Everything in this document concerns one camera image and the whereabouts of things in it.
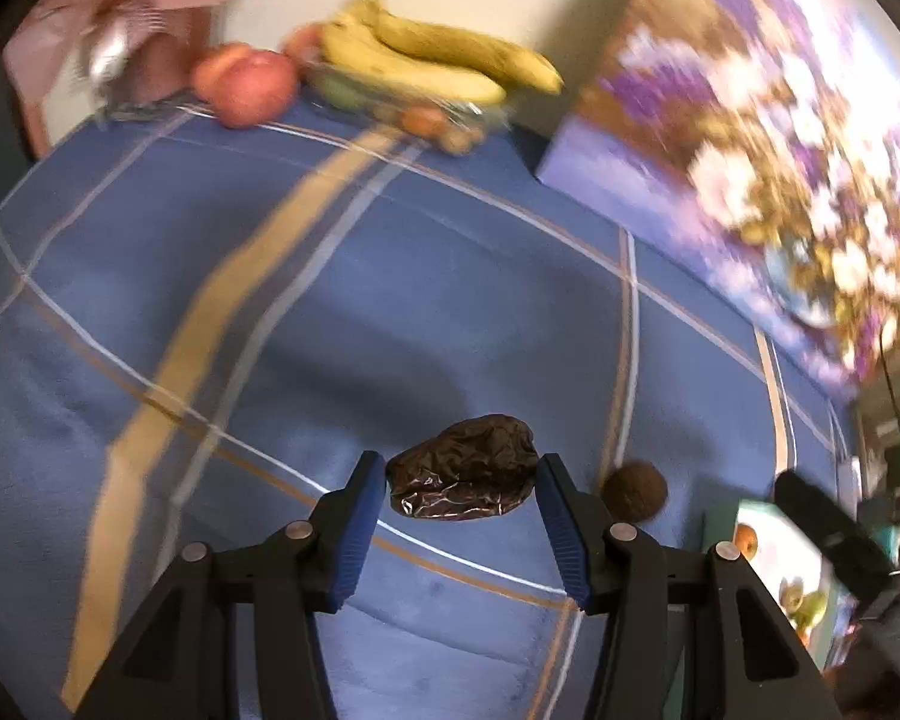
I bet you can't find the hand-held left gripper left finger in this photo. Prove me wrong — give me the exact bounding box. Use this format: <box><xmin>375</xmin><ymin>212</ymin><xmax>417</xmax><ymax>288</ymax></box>
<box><xmin>79</xmin><ymin>452</ymin><xmax>388</xmax><ymax>720</ymax></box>

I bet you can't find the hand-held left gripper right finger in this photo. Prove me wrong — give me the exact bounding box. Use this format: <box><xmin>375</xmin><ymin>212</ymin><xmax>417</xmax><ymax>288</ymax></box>
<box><xmin>536</xmin><ymin>452</ymin><xmax>845</xmax><ymax>720</ymax></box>

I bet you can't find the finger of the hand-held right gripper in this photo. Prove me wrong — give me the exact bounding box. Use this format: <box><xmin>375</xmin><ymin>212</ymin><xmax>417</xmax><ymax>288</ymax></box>
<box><xmin>774</xmin><ymin>469</ymin><xmax>897</xmax><ymax>605</ymax></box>

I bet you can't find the white tray with green rim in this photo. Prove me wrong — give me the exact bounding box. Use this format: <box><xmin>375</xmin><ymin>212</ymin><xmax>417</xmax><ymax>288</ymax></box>
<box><xmin>701</xmin><ymin>499</ymin><xmax>863</xmax><ymax>668</ymax></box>

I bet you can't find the dark brown wrinkled fruit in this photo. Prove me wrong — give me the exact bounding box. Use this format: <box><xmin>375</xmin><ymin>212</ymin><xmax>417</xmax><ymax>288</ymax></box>
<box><xmin>385</xmin><ymin>414</ymin><xmax>541</xmax><ymax>522</ymax></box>

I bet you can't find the large green guava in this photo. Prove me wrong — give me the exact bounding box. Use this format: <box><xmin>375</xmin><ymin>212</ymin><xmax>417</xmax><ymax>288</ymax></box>
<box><xmin>799</xmin><ymin>589</ymin><xmax>830</xmax><ymax>631</ymax></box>

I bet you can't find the round brown fruit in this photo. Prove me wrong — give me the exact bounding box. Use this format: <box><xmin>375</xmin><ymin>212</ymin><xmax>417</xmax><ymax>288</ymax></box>
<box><xmin>598</xmin><ymin>461</ymin><xmax>670</xmax><ymax>522</ymax></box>

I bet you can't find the blue plaid tablecloth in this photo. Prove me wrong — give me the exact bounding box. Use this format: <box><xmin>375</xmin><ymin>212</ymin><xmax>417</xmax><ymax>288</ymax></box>
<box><xmin>0</xmin><ymin>101</ymin><xmax>863</xmax><ymax>720</ymax></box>

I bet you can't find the flower painting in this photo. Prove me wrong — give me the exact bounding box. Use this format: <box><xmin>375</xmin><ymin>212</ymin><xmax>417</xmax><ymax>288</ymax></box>
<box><xmin>536</xmin><ymin>0</ymin><xmax>900</xmax><ymax>402</ymax></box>

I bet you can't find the glass fruit bowl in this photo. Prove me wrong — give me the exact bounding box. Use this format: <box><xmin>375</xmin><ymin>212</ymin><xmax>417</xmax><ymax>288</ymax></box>
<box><xmin>304</xmin><ymin>64</ymin><xmax>515</xmax><ymax>157</ymax></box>

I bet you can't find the red apple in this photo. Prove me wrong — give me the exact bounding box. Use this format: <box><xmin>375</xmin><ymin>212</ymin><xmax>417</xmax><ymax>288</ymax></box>
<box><xmin>191</xmin><ymin>43</ymin><xmax>301</xmax><ymax>130</ymax></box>

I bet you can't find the banana bunch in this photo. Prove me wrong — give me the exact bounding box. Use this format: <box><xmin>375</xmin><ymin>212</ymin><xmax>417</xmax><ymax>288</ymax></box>
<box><xmin>319</xmin><ymin>0</ymin><xmax>565</xmax><ymax>106</ymax></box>

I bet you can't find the small red fruit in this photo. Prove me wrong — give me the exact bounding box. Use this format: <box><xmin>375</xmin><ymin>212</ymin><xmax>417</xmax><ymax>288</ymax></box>
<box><xmin>281</xmin><ymin>22</ymin><xmax>327</xmax><ymax>72</ymax></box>

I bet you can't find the black charger cable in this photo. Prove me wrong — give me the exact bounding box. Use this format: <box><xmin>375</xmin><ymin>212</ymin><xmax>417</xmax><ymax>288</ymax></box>
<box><xmin>877</xmin><ymin>319</ymin><xmax>900</xmax><ymax>451</ymax></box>

